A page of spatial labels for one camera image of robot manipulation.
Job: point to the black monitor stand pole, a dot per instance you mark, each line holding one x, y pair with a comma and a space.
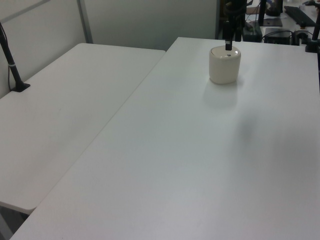
261, 12

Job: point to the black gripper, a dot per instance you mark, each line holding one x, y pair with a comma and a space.
234, 10

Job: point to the black electronics box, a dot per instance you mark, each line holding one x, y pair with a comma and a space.
277, 36

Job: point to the dark cylindrical container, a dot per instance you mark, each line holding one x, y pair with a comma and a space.
274, 7

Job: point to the grey aluminium partition post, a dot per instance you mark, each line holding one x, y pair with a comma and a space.
85, 22

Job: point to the white cylindrical cup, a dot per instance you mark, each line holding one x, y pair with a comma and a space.
225, 70

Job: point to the black flat pad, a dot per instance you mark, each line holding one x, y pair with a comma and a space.
272, 22

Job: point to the black keyboard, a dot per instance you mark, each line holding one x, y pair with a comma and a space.
298, 15

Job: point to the dark green device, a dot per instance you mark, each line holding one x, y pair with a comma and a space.
252, 32

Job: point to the white side table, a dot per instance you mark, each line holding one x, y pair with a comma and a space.
62, 112

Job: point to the black camera pole with clamp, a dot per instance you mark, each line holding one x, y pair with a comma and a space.
11, 65
313, 37

